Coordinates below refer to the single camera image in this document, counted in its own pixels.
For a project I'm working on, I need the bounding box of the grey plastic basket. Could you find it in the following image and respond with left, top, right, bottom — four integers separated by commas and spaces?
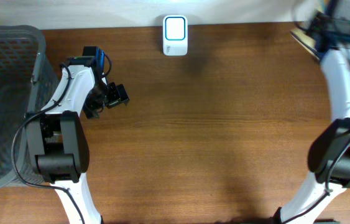
0, 26, 59, 188

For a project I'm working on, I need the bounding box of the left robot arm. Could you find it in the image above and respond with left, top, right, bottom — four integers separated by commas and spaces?
20, 46, 129, 223

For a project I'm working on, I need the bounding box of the yellow chips bag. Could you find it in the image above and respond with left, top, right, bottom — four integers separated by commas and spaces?
290, 28, 320, 61

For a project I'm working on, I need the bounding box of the white barcode scanner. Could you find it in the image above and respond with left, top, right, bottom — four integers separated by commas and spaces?
162, 15, 188, 57

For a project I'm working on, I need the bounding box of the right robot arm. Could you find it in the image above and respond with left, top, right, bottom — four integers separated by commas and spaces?
272, 0, 350, 223

